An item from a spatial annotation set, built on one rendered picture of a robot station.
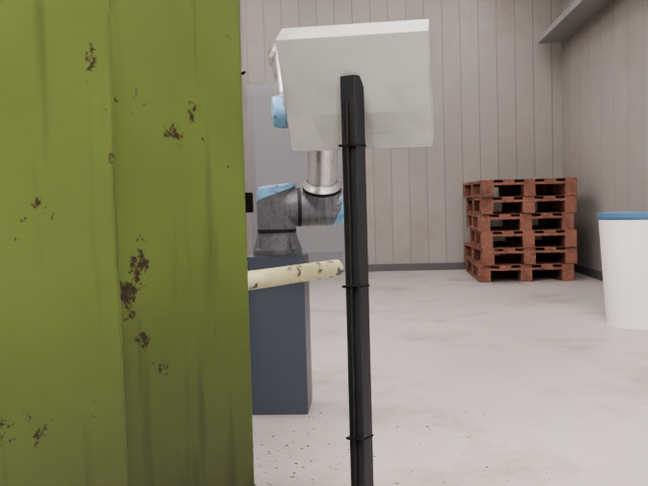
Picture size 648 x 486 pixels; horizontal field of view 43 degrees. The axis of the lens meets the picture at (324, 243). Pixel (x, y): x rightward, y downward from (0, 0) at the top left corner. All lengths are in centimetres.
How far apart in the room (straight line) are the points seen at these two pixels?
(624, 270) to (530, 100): 464
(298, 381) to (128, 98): 178
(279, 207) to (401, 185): 624
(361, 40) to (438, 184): 748
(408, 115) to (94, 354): 93
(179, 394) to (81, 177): 52
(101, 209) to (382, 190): 799
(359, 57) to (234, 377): 75
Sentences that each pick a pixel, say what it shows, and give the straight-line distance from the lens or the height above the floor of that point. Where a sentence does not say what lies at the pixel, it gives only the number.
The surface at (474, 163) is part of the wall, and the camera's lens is 933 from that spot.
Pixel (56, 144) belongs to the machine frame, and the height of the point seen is 89.
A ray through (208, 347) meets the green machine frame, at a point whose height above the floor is 51.
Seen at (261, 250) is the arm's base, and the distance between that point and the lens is 308.
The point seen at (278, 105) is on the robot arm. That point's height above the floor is 107.
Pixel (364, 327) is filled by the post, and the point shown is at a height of 51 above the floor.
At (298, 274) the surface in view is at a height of 62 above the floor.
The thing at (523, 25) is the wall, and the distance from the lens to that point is 960.
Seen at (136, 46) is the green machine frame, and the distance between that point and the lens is 158.
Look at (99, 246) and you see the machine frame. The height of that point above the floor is 73.
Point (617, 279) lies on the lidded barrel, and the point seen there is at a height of 29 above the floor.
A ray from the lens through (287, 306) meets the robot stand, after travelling 306.
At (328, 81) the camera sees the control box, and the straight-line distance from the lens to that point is 189.
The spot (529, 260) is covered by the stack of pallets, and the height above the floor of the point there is 20.
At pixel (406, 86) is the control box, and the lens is 188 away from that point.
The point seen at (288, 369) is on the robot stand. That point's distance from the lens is 310.
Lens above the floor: 79
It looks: 3 degrees down
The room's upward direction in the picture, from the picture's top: 2 degrees counter-clockwise
